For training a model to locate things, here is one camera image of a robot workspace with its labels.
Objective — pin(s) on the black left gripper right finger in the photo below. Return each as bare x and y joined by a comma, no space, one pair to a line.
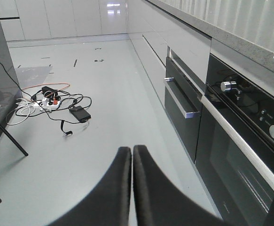
158,202

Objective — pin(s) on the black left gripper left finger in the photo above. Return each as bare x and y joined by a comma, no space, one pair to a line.
108,203

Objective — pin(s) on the black built-in oven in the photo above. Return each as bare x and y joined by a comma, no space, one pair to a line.
235,151

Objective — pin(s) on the black power adapter brick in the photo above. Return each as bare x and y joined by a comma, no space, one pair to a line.
80,114

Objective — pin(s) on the black warming drawer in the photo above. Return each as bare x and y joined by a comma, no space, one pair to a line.
182,101

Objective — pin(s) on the white power strip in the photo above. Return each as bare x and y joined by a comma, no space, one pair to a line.
47,104

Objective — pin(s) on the black stand leg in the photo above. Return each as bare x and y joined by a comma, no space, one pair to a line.
13,140

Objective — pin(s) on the grey speckled countertop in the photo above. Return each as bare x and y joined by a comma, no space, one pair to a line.
246,26

